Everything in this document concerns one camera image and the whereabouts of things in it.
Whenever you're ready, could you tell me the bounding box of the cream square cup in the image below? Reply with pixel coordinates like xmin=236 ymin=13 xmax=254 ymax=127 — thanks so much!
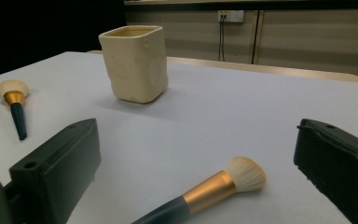
xmin=98 ymin=24 xmax=170 ymax=105

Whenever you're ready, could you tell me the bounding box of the black wall cable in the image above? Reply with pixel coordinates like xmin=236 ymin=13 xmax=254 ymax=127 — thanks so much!
xmin=218 ymin=14 xmax=223 ymax=62
xmin=222 ymin=14 xmax=227 ymax=62

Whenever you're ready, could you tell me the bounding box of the flat-head makeup brush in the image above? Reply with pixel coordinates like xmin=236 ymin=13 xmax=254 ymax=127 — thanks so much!
xmin=131 ymin=156 xmax=268 ymax=224

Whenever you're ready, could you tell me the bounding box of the round-head makeup brush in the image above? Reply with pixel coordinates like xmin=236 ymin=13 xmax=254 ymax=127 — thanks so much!
xmin=0 ymin=79 xmax=31 ymax=141

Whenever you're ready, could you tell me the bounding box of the white table sheet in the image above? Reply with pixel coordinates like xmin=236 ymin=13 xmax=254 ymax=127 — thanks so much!
xmin=0 ymin=50 xmax=358 ymax=224

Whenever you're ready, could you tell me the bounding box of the wooden table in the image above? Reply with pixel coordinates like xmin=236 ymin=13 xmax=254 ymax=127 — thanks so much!
xmin=87 ymin=49 xmax=358 ymax=84

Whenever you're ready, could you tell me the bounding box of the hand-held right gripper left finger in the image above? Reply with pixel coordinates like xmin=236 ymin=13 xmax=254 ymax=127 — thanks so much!
xmin=8 ymin=118 xmax=102 ymax=224

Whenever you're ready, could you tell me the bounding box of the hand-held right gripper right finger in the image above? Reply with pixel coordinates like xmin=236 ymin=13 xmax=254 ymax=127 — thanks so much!
xmin=293 ymin=118 xmax=358 ymax=224

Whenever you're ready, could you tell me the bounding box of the white wall socket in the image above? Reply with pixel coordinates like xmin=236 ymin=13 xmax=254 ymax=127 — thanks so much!
xmin=217 ymin=9 xmax=245 ymax=23

